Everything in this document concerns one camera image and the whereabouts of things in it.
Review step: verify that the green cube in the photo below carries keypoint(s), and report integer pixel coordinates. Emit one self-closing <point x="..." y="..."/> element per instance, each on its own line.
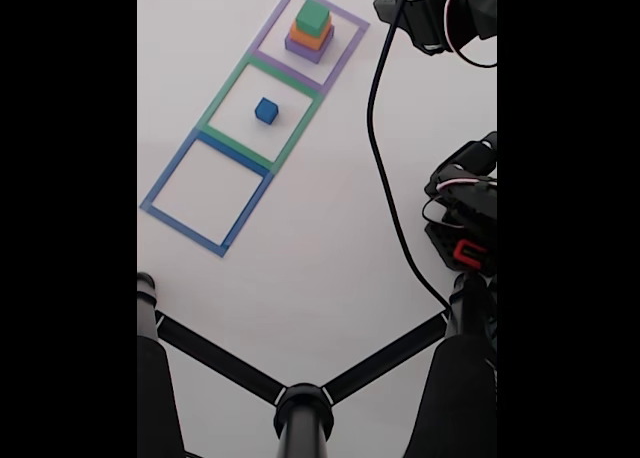
<point x="311" y="14"/>

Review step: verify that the small blue cube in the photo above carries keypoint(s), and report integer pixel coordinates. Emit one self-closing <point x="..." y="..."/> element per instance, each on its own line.
<point x="266" y="111"/>

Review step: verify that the orange block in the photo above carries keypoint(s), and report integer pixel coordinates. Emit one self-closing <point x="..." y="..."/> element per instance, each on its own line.
<point x="300" y="37"/>

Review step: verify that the purple block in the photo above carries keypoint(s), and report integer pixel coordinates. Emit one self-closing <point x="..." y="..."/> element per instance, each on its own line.
<point x="302" y="53"/>

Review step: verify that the red table clamp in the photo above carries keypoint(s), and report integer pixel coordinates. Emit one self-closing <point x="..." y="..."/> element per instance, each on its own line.
<point x="459" y="252"/>

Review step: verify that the purple square frame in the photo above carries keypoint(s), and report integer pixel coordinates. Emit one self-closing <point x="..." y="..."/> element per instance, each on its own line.
<point x="345" y="55"/>

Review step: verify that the green square frame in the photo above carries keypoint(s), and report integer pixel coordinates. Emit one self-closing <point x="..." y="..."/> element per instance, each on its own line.
<point x="226" y="93"/>

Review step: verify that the blue square frame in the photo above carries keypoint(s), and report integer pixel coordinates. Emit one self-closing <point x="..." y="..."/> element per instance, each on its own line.
<point x="173" y="170"/>

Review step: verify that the black camera tripod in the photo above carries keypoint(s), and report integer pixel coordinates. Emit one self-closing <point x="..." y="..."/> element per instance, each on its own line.
<point x="302" y="418"/>

